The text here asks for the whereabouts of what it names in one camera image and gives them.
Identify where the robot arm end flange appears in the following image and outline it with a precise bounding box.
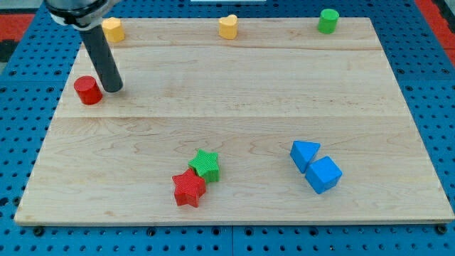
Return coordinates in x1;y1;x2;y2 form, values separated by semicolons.
43;0;120;31

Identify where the yellow heart block center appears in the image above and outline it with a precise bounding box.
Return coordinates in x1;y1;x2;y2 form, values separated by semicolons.
218;14;238;40

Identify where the yellow heart block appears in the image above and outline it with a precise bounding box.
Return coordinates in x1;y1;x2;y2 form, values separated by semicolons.
218;14;238;40
102;17;125;43

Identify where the blue cube block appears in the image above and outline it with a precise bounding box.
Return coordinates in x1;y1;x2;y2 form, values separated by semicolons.
305;156;343;194

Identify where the wooden board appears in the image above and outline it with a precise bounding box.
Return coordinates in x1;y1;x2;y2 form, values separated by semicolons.
15;18;454;226

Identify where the green star block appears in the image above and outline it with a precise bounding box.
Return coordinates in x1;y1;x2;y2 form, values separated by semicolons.
188;149;220;183

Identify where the red star block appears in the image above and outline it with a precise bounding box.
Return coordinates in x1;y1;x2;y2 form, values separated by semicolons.
172;168;206;208

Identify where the blue triangular prism block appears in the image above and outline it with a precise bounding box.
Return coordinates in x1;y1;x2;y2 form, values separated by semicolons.
290;141;321;174

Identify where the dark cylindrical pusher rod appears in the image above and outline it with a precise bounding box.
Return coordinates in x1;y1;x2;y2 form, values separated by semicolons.
80;25;123;92

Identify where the red cylinder block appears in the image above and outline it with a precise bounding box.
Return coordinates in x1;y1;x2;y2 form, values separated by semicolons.
73;75;102;105

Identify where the green cylinder block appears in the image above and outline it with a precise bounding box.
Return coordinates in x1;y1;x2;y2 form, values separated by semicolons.
317;9;340;34

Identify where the yellow heart block left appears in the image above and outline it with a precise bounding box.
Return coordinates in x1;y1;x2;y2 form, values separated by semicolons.
102;17;125;43

